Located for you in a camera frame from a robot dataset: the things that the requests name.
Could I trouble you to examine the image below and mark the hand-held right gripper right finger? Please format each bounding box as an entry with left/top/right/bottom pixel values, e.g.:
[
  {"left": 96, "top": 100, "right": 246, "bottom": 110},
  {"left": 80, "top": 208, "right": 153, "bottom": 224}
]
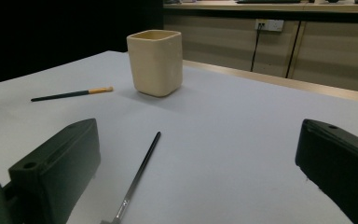
[{"left": 295, "top": 119, "right": 358, "bottom": 224}]

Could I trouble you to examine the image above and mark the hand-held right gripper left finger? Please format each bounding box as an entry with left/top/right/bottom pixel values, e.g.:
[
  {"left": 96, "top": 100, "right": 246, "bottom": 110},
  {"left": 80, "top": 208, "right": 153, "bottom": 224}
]
[{"left": 8, "top": 118, "right": 102, "bottom": 224}]

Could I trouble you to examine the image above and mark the beige square cup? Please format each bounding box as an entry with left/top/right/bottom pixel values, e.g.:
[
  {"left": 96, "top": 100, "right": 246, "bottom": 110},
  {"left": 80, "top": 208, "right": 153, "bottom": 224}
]
[{"left": 126, "top": 29, "right": 184, "bottom": 98}]

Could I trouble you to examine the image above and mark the wooden table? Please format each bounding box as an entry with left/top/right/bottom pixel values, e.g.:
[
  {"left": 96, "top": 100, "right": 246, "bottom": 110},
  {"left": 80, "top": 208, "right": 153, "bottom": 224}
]
[{"left": 181, "top": 59, "right": 358, "bottom": 105}]

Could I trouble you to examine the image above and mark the beige wooden cabinet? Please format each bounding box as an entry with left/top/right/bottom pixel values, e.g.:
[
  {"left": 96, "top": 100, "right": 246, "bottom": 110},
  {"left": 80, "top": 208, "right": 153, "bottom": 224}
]
[{"left": 162, "top": 0, "right": 358, "bottom": 95}]

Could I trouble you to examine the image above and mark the white table mat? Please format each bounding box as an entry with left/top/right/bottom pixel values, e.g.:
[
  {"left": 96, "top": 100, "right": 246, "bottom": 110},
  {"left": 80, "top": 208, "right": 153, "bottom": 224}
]
[{"left": 0, "top": 50, "right": 358, "bottom": 224}]

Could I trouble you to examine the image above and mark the black curtain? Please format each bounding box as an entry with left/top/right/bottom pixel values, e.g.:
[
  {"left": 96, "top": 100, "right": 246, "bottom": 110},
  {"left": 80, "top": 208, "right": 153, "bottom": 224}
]
[{"left": 0, "top": 0, "right": 165, "bottom": 88}]

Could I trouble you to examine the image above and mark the black power cable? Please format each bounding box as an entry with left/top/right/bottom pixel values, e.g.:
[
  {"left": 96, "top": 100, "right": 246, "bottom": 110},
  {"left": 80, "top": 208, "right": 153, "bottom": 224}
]
[{"left": 250, "top": 22, "right": 264, "bottom": 73}]

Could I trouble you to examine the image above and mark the white wall socket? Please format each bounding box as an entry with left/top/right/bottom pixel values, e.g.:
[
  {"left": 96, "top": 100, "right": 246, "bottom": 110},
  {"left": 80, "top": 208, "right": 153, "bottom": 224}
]
[{"left": 255, "top": 19, "right": 284, "bottom": 33}]

